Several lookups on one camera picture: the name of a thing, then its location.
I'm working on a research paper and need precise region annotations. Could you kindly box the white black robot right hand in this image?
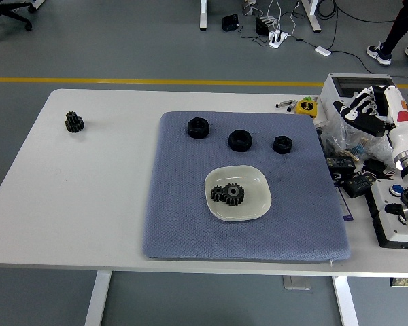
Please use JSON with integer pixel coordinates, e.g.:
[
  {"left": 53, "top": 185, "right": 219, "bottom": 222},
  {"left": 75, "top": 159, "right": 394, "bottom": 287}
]
[{"left": 333, "top": 84, "right": 408, "bottom": 161}]

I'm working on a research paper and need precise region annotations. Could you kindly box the large black gear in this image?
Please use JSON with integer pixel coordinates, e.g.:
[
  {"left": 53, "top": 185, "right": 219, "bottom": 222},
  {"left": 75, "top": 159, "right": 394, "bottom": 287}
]
[{"left": 221, "top": 182, "right": 245, "bottom": 207}]

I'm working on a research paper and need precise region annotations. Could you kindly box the small black gear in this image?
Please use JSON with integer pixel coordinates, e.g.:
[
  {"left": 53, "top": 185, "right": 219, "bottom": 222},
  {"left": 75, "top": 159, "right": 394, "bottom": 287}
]
[{"left": 209, "top": 185, "right": 225, "bottom": 204}]

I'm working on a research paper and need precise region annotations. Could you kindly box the white button control box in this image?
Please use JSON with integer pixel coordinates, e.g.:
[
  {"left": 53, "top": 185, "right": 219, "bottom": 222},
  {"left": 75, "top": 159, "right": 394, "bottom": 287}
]
[{"left": 365, "top": 177, "right": 408, "bottom": 249}]

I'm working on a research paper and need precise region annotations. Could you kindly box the small black hex nut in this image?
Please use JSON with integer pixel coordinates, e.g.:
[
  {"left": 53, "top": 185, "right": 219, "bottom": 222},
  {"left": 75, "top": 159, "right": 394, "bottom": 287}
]
[{"left": 272, "top": 134, "right": 294, "bottom": 155}]

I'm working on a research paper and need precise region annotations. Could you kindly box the black hex nut wide bore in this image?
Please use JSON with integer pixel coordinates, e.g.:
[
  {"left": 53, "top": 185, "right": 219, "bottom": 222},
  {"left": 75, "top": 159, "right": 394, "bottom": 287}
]
[{"left": 228, "top": 129, "right": 253, "bottom": 152}]

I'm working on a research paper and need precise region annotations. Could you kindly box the black adapter box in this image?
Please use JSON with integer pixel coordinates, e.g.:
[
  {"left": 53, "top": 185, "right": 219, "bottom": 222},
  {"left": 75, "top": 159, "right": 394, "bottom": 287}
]
[{"left": 222, "top": 14, "right": 240, "bottom": 32}]

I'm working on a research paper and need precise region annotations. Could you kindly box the large black threaded hex nut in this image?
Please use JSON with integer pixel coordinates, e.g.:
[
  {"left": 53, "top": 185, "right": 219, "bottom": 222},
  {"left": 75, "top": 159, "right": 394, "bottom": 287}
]
[{"left": 186, "top": 117, "right": 210, "bottom": 139}]

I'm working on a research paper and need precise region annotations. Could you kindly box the small black component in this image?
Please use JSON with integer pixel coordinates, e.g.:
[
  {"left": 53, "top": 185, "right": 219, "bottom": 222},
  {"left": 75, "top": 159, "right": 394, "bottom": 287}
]
[{"left": 363, "top": 158, "right": 387, "bottom": 176}]

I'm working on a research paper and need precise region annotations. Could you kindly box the clear plastic parts bag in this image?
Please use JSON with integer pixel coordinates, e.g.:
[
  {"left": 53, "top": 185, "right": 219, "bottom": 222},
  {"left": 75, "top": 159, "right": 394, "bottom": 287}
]
[{"left": 321, "top": 92, "right": 394, "bottom": 160}]

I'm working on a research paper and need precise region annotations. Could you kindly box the black digital display module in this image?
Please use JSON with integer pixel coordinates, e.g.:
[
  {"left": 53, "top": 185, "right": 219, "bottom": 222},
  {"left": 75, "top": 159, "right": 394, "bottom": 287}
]
[
  {"left": 326, "top": 156, "right": 356, "bottom": 170},
  {"left": 345, "top": 175, "right": 375, "bottom": 200}
]

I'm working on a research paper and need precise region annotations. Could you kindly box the white sheet with purple edge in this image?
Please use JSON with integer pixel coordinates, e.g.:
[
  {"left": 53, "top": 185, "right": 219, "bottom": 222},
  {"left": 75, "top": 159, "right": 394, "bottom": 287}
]
[{"left": 336, "top": 185, "right": 354, "bottom": 222}]

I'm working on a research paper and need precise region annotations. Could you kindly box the yellow tape measure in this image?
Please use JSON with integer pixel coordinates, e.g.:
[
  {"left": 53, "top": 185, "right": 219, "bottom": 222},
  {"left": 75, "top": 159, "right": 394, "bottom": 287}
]
[{"left": 294, "top": 96, "right": 319, "bottom": 119}]

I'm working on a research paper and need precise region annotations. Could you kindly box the person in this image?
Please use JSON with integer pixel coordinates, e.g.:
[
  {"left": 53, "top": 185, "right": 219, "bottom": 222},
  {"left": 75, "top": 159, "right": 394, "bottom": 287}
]
[{"left": 366, "top": 0, "right": 408, "bottom": 67}]

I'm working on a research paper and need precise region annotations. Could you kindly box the white desk leg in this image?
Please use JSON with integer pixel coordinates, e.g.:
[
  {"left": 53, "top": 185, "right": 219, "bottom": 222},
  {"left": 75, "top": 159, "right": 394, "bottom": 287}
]
[
  {"left": 199, "top": 0, "right": 210, "bottom": 31},
  {"left": 301, "top": 0, "right": 322, "bottom": 33}
]

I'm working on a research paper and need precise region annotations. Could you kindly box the white power strip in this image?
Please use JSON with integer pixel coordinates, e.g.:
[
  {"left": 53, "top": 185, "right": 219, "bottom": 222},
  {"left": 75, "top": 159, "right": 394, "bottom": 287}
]
[{"left": 268, "top": 30, "right": 289, "bottom": 48}]

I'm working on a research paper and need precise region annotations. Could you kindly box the white square plate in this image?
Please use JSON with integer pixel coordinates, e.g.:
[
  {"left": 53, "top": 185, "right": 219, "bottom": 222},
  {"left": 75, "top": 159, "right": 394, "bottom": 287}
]
[{"left": 204, "top": 164, "right": 272, "bottom": 223}]

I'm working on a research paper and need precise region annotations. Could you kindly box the black charger block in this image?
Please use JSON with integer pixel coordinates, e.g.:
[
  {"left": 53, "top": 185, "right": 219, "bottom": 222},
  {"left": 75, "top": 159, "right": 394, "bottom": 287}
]
[{"left": 254, "top": 16, "right": 270, "bottom": 36}]

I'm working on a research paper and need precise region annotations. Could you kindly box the white table leg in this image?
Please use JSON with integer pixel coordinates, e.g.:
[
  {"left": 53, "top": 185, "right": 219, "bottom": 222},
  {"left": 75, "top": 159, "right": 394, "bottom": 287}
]
[
  {"left": 84, "top": 270, "right": 112, "bottom": 326},
  {"left": 331, "top": 275, "right": 361, "bottom": 326}
]

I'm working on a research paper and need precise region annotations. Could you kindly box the grey under-table socket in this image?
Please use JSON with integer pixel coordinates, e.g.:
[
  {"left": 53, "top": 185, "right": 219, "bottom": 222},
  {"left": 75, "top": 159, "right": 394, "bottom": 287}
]
[{"left": 282, "top": 275, "right": 312, "bottom": 291}]

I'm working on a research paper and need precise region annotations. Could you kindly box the blue-grey textured mat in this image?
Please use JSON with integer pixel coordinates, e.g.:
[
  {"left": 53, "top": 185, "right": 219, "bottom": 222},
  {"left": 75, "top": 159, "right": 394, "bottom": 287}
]
[{"left": 142, "top": 111, "right": 352, "bottom": 262}]

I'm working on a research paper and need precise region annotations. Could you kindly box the black stepped double gear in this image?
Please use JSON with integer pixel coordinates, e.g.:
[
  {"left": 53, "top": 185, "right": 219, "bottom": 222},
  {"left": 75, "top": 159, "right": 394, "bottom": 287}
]
[{"left": 65, "top": 111, "right": 85, "bottom": 134}]

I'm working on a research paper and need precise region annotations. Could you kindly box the black office chair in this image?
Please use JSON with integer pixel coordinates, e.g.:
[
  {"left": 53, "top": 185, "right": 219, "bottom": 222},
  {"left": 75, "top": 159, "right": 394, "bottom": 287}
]
[{"left": 0, "top": 0, "right": 35, "bottom": 41}]

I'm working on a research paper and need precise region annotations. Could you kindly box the grey electrical enclosure box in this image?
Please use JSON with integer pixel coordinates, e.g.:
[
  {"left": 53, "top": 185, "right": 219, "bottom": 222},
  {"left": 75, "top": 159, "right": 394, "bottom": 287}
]
[{"left": 318, "top": 73, "right": 408, "bottom": 125}]

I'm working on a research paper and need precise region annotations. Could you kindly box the black floor cable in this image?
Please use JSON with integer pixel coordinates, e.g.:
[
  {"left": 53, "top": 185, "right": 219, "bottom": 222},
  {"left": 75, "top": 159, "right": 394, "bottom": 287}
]
[{"left": 329, "top": 50, "right": 377, "bottom": 75}]

